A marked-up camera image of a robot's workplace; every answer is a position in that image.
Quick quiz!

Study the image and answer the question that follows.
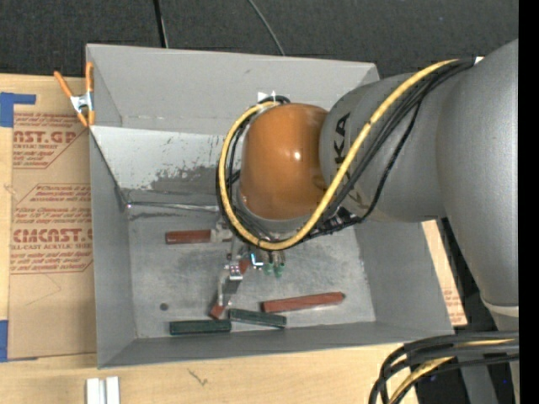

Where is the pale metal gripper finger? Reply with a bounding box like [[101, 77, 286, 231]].
[[222, 262, 245, 307], [216, 265, 232, 309]]

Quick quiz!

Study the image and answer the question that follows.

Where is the brown cardboard board, red print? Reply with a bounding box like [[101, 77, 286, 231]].
[[0, 72, 469, 364]]

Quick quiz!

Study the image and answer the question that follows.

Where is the grey metal bin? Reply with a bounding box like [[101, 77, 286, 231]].
[[85, 43, 456, 370]]

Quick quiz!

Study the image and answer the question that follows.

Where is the dark green flat block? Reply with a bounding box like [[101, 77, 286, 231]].
[[168, 319, 232, 336], [228, 307, 288, 330]]

